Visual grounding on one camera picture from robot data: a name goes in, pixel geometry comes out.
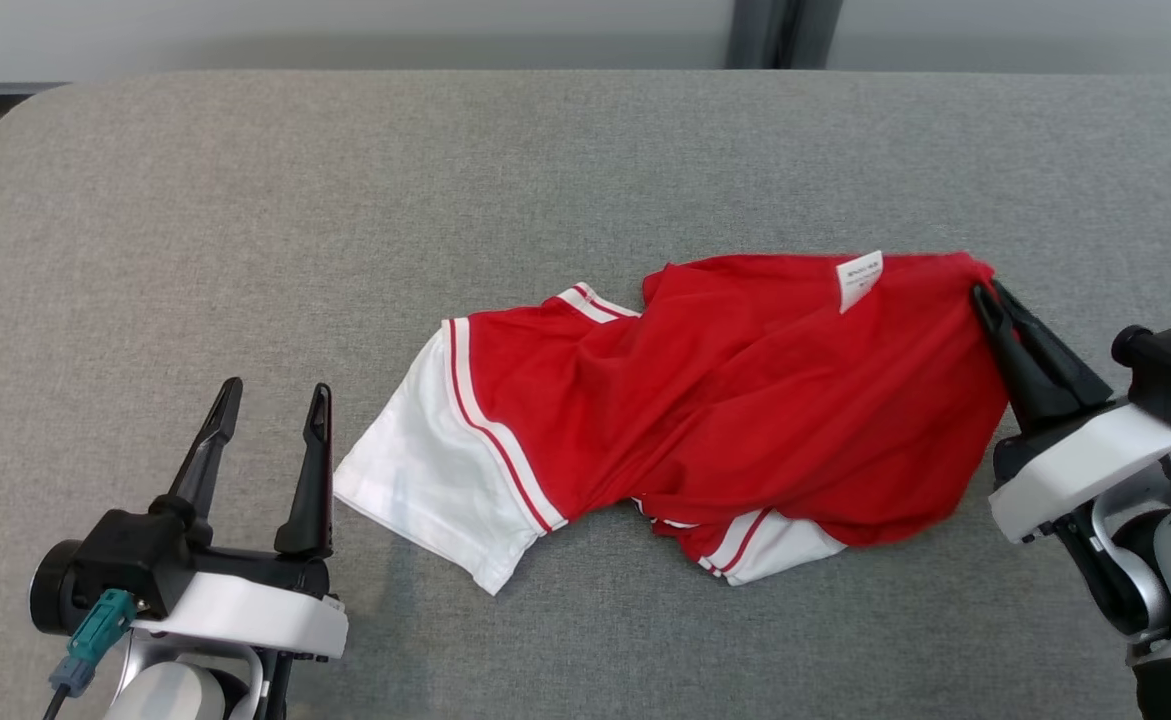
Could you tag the grey metal partition post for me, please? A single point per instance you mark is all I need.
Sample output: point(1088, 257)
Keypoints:
point(785, 30)

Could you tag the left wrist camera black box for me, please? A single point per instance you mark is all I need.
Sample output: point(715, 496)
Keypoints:
point(115, 565)

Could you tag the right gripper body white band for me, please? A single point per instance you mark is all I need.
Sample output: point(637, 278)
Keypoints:
point(1085, 470)

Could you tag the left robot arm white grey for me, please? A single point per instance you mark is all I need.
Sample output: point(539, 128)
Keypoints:
point(175, 695)

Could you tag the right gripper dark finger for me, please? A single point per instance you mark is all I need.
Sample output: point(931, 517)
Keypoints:
point(1055, 360)
point(1013, 380)

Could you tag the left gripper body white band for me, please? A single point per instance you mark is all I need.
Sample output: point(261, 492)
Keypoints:
point(245, 610)

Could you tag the red shirt white sleeves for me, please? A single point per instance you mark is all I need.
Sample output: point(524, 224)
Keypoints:
point(745, 400)

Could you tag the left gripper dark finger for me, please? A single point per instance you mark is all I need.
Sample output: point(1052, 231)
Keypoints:
point(311, 490)
point(207, 450)

